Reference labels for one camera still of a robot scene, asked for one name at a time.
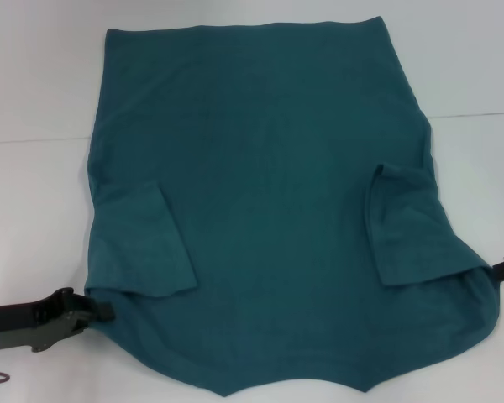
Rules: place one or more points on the teal blue t-shirt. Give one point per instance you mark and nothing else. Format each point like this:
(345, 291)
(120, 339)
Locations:
(256, 189)

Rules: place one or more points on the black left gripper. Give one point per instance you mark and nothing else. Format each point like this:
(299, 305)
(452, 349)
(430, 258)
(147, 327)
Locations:
(25, 323)

